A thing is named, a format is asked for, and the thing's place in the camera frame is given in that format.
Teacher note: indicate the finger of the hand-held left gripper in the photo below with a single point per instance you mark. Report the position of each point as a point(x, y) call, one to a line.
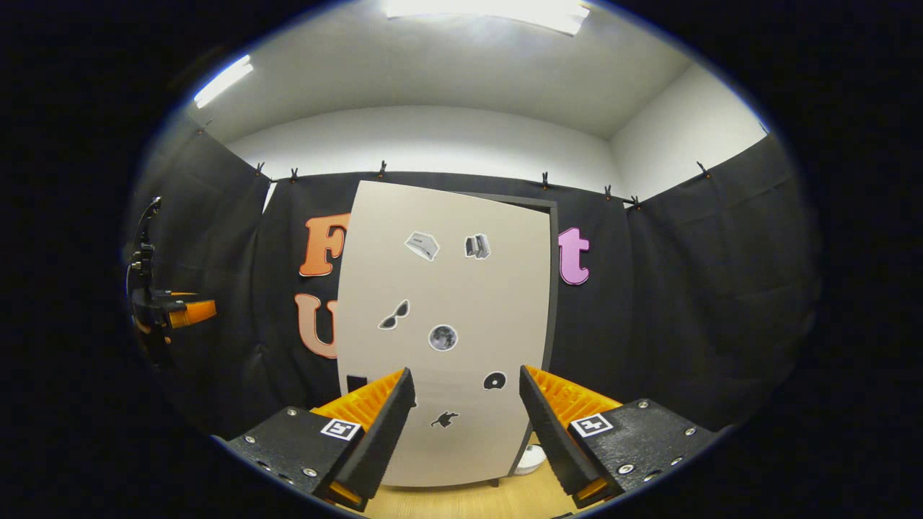
point(193, 313)

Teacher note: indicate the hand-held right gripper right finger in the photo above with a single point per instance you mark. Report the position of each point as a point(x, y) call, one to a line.
point(549, 425)

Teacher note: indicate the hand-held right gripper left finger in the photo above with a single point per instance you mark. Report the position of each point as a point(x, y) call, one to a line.
point(386, 425)

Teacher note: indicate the beige cabinet door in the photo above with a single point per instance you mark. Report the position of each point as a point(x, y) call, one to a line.
point(490, 317)

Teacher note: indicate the dark grey cabinet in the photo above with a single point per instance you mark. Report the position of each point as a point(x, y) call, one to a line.
point(554, 288)

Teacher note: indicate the black backdrop cloth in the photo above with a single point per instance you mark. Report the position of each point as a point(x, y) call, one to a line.
point(685, 303)

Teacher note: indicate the narrow ceiling light panel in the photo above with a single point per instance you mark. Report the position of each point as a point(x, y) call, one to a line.
point(223, 81)

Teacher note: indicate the row of black cloth clips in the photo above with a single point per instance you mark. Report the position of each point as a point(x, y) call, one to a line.
point(381, 169)

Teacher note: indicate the wide ceiling light panel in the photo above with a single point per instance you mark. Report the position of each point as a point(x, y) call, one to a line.
point(490, 11)

